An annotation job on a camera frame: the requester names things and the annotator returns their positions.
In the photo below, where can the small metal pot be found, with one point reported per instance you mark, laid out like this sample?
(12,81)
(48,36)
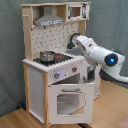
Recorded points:
(47,56)

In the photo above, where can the white oven door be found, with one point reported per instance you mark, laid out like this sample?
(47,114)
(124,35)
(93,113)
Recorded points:
(71,103)

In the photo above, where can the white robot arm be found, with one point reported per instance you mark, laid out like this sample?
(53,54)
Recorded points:
(110,61)

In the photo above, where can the wooden toy kitchen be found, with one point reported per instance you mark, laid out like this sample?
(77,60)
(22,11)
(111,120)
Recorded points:
(38,78)

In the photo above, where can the black stovetop with red burners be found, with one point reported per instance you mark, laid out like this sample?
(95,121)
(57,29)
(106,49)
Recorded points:
(57,58)

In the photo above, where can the left stove knob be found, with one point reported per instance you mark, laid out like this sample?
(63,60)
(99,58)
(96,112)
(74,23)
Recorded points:
(56,75)

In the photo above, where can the black faucet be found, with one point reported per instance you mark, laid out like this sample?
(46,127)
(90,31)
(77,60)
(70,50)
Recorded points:
(71,44)

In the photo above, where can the grey dishwasher panel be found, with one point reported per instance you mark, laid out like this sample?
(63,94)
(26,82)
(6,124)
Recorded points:
(91,73)

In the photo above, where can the grey range hood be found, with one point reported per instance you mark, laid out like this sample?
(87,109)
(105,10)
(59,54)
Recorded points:
(48,18)

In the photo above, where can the toy microwave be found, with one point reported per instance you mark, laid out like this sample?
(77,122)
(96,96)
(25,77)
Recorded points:
(78,11)

